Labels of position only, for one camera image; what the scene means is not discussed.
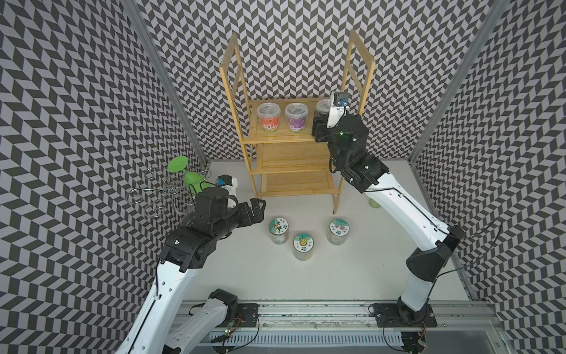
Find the small clear seed jar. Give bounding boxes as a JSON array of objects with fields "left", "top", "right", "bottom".
[{"left": 315, "top": 99, "right": 332, "bottom": 116}]

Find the small purple seed jar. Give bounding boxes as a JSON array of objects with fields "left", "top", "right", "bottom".
[{"left": 284, "top": 103, "right": 309, "bottom": 133}]

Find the carrot seed container red label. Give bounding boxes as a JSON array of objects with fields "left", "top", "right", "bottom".
[{"left": 268, "top": 217, "right": 289, "bottom": 245}]

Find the red tomato seed container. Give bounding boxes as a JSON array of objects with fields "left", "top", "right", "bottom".
[{"left": 257, "top": 103, "right": 281, "bottom": 133}]

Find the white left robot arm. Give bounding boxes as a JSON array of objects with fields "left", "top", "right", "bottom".
[{"left": 117, "top": 184, "right": 267, "bottom": 353}]

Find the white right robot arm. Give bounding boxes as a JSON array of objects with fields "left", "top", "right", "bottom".
[{"left": 312, "top": 114, "right": 464, "bottom": 326}]

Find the wooden three-tier shelf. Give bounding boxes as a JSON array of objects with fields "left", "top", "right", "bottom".
[{"left": 220, "top": 29, "right": 377, "bottom": 221}]

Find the sunflower seed container yellow label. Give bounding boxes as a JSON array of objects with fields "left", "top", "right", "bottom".
[{"left": 293, "top": 233, "right": 314, "bottom": 261}]

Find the green plastic wine glass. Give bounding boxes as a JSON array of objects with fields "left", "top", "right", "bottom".
[{"left": 167, "top": 156, "right": 206, "bottom": 195}]

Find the green translucent plastic cup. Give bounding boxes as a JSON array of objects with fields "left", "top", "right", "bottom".
[{"left": 368, "top": 199, "right": 381, "bottom": 209}]

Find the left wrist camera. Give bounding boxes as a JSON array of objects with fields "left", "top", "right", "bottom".
[{"left": 216, "top": 174, "right": 238, "bottom": 196}]

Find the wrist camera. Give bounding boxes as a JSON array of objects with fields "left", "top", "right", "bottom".
[
  {"left": 216, "top": 174, "right": 238, "bottom": 196},
  {"left": 327, "top": 91, "right": 351, "bottom": 129}
]

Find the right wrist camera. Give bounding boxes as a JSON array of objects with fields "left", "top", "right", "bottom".
[{"left": 327, "top": 91, "right": 351, "bottom": 129}]

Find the chrome wire glass rack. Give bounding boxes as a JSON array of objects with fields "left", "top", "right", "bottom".
[{"left": 125, "top": 168, "right": 210, "bottom": 219}]

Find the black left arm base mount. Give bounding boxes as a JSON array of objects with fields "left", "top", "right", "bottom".
[{"left": 217, "top": 302, "right": 259, "bottom": 329}]

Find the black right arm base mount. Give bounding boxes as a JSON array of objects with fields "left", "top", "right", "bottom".
[{"left": 368, "top": 298, "right": 438, "bottom": 328}]

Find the right aluminium corner post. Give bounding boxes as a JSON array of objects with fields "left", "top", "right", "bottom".
[{"left": 408, "top": 0, "right": 511, "bottom": 166}]

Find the aluminium corner post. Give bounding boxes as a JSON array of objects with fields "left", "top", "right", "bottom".
[
  {"left": 120, "top": 0, "right": 209, "bottom": 166},
  {"left": 408, "top": 0, "right": 511, "bottom": 166}
]

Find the left aluminium corner post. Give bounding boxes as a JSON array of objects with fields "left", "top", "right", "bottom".
[{"left": 120, "top": 0, "right": 209, "bottom": 166}]

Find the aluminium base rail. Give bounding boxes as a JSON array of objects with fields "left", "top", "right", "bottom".
[{"left": 132, "top": 299, "right": 514, "bottom": 354}]

